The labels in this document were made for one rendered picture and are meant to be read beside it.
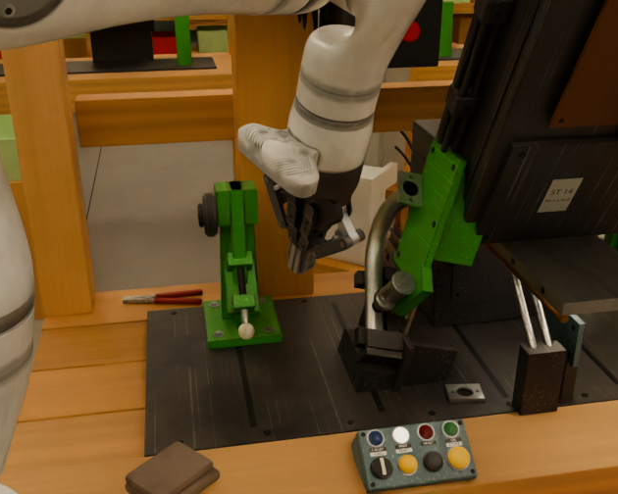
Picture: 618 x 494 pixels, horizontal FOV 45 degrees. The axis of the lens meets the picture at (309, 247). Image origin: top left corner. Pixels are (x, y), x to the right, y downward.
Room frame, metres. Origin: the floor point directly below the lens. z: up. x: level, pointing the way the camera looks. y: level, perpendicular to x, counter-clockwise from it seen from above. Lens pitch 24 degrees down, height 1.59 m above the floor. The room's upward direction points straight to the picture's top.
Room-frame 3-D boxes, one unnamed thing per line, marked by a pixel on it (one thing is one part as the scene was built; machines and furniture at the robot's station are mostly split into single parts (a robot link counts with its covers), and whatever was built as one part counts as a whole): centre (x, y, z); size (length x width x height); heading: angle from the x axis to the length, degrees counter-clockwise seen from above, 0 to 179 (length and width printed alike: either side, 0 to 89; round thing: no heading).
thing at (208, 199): (1.18, 0.17, 1.12); 0.07 x 0.03 x 0.08; 11
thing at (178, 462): (0.77, 0.18, 0.91); 0.10 x 0.08 x 0.03; 140
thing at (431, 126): (1.29, -0.35, 1.07); 0.30 x 0.18 x 0.34; 101
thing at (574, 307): (1.05, -0.37, 1.11); 0.39 x 0.16 x 0.03; 11
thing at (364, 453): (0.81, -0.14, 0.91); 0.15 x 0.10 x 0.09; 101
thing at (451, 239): (1.06, -0.21, 1.17); 0.13 x 0.12 x 0.20; 101
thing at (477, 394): (0.97, -0.24, 0.90); 0.06 x 0.04 x 0.01; 92
